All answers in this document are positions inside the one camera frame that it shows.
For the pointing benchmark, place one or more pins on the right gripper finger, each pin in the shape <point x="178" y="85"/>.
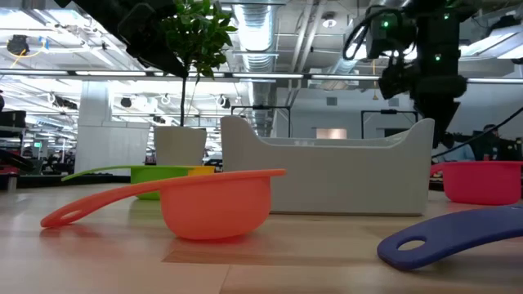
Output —
<point x="435" y="122"/>
<point x="448" y="118"/>

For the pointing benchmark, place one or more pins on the red measuring cup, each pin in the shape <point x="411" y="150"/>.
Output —
<point x="478" y="183"/>

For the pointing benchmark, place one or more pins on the navy blue measuring cup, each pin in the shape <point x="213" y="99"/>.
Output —
<point x="457" y="232"/>

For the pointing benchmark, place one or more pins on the grey plastic basket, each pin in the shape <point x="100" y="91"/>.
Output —
<point x="327" y="179"/>

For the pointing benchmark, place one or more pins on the green measuring cup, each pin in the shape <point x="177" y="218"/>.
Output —
<point x="143" y="175"/>

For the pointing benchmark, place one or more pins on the yellow measuring cup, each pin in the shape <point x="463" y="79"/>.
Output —
<point x="202" y="170"/>

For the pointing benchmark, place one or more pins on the orange measuring cup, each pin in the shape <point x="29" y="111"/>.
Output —
<point x="212" y="208"/>

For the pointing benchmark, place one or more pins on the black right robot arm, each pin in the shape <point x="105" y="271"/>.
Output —
<point x="439" y="36"/>

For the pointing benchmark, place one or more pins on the person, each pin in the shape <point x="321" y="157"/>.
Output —
<point x="459" y="153"/>
<point x="492" y="143"/>

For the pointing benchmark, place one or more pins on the green leafy plant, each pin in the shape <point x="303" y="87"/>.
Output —
<point x="200" y="32"/>

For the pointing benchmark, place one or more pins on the white plant pot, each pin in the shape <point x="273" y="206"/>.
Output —
<point x="180" y="145"/>

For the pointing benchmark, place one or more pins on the long ceiling light bar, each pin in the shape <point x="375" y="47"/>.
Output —
<point x="265" y="75"/>

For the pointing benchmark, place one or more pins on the black metal gantry frame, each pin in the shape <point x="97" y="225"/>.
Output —
<point x="389" y="111"/>

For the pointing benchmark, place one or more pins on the silver ventilation duct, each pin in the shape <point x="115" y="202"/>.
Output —
<point x="257" y="36"/>

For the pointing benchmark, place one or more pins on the black aluminium table frame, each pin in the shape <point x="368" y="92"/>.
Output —
<point x="81" y="181"/>

